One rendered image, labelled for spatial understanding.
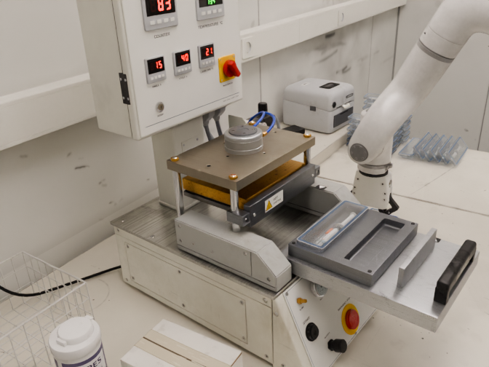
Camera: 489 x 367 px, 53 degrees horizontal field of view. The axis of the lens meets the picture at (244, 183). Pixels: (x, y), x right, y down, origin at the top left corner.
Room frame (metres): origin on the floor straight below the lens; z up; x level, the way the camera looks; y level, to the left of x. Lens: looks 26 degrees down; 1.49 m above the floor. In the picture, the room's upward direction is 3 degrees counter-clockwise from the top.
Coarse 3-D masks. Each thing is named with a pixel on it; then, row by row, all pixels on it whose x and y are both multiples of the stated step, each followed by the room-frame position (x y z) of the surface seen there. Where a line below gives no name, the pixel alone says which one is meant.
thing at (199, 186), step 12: (276, 168) 0.94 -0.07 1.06; (288, 168) 0.94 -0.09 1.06; (300, 168) 0.95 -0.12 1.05; (192, 180) 0.91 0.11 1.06; (264, 180) 0.89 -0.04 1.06; (276, 180) 0.89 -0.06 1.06; (192, 192) 0.91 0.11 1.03; (204, 192) 0.88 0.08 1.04; (216, 192) 0.86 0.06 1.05; (228, 192) 0.84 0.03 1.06; (240, 192) 0.84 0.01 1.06; (252, 192) 0.84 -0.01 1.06; (216, 204) 0.86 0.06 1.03; (228, 204) 0.84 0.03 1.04; (240, 204) 0.82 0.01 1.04
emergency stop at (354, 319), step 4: (348, 312) 0.77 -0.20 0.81; (352, 312) 0.78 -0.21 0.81; (356, 312) 0.78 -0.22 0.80; (348, 316) 0.77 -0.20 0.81; (352, 316) 0.77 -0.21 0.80; (356, 316) 0.78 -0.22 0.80; (348, 320) 0.76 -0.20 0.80; (352, 320) 0.77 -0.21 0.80; (356, 320) 0.77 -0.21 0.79; (348, 324) 0.76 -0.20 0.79; (352, 324) 0.76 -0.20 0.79; (356, 324) 0.77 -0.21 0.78; (352, 328) 0.76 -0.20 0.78
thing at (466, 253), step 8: (472, 240) 0.71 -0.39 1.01; (464, 248) 0.69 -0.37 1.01; (472, 248) 0.69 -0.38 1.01; (456, 256) 0.67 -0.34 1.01; (464, 256) 0.67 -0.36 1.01; (472, 256) 0.70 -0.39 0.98; (448, 264) 0.65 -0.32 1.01; (456, 264) 0.65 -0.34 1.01; (464, 264) 0.66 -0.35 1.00; (448, 272) 0.63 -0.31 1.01; (456, 272) 0.63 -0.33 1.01; (440, 280) 0.61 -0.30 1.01; (448, 280) 0.61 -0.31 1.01; (456, 280) 0.63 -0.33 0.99; (440, 288) 0.60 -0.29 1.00; (448, 288) 0.60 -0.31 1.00; (440, 296) 0.60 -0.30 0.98; (448, 296) 0.60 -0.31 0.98
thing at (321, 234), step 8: (344, 200) 0.89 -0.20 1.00; (336, 208) 0.86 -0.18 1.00; (344, 208) 0.86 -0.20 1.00; (352, 208) 0.85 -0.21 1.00; (360, 208) 0.85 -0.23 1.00; (328, 216) 0.83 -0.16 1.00; (336, 216) 0.83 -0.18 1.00; (344, 216) 0.82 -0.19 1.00; (352, 216) 0.82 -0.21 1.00; (320, 224) 0.80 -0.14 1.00; (328, 224) 0.80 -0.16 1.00; (336, 224) 0.80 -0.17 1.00; (344, 224) 0.80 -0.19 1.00; (312, 232) 0.77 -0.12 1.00; (320, 232) 0.77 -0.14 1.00; (328, 232) 0.77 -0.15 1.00; (336, 232) 0.77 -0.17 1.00; (304, 240) 0.75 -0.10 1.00; (312, 240) 0.74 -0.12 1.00; (320, 240) 0.74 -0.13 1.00; (328, 240) 0.74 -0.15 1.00
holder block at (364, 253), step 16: (368, 224) 0.81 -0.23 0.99; (384, 224) 0.83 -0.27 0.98; (400, 224) 0.81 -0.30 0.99; (416, 224) 0.80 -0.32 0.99; (336, 240) 0.76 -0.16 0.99; (352, 240) 0.75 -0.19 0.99; (368, 240) 0.77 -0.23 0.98; (384, 240) 0.77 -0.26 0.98; (400, 240) 0.75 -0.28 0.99; (304, 256) 0.73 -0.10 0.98; (320, 256) 0.71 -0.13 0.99; (336, 256) 0.71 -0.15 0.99; (352, 256) 0.72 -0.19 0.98; (368, 256) 0.72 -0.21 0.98; (384, 256) 0.70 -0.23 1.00; (336, 272) 0.69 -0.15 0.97; (352, 272) 0.67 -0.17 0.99; (368, 272) 0.66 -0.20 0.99
